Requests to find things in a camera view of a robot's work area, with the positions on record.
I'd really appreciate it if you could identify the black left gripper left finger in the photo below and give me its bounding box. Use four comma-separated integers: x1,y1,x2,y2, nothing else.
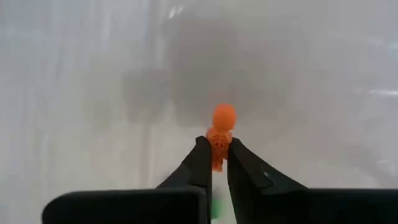
42,136,214,224

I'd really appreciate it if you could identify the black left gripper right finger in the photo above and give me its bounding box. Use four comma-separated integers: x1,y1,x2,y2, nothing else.
227,138,398,224

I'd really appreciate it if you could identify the orange skeleton toy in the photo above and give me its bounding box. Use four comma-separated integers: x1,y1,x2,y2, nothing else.
205,103,237,172

